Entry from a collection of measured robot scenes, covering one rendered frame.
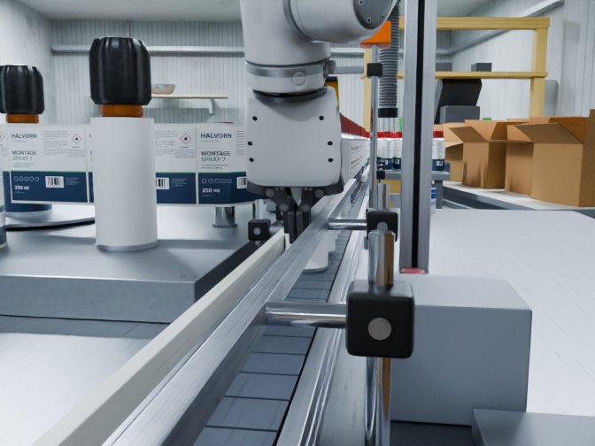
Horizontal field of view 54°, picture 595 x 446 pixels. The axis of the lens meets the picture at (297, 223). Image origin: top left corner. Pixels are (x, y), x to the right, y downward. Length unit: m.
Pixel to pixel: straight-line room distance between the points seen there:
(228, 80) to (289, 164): 8.68
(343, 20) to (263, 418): 0.31
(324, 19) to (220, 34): 8.88
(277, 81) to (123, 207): 0.37
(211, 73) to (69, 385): 8.84
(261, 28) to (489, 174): 2.79
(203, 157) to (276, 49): 0.53
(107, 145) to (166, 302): 0.27
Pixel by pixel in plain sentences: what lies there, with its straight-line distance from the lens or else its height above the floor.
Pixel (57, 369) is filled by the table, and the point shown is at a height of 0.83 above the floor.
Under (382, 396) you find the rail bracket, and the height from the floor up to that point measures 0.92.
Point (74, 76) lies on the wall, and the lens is 9.68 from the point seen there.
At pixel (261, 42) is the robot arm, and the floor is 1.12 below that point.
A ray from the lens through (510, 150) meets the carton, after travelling 3.16.
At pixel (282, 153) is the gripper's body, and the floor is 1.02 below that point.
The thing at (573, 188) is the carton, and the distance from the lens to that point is 2.54.
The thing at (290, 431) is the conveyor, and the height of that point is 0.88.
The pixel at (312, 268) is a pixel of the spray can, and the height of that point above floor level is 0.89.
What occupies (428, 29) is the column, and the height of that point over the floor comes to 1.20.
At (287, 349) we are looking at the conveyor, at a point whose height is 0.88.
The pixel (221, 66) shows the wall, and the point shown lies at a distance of 9.30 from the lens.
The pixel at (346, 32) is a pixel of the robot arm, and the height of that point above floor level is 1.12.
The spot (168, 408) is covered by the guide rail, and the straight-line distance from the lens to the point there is 0.17.
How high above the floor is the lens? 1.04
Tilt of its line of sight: 8 degrees down
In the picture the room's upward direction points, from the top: straight up
